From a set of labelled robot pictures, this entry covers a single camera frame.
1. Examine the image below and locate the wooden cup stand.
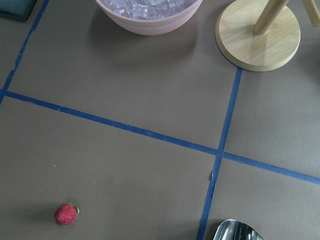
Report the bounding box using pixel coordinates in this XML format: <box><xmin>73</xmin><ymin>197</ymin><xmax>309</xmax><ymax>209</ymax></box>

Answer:
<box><xmin>215</xmin><ymin>0</ymin><xmax>320</xmax><ymax>73</ymax></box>

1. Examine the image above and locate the pink bowl of ice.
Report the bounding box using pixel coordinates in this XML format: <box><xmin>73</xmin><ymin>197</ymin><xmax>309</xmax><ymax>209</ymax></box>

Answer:
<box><xmin>96</xmin><ymin>0</ymin><xmax>202</xmax><ymax>36</ymax></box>

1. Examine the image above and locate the red strawberry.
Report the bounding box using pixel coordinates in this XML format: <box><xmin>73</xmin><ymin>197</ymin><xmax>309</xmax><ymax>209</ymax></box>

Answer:
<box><xmin>54</xmin><ymin>203</ymin><xmax>80</xmax><ymax>226</ymax></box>

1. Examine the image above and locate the grey folded cloth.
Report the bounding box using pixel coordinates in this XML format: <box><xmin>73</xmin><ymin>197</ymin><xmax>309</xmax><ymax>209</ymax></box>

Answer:
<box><xmin>0</xmin><ymin>0</ymin><xmax>36</xmax><ymax>21</ymax></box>

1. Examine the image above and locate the steel ice scoop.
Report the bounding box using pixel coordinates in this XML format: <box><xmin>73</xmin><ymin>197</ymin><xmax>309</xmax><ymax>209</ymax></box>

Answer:
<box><xmin>213</xmin><ymin>219</ymin><xmax>264</xmax><ymax>240</ymax></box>

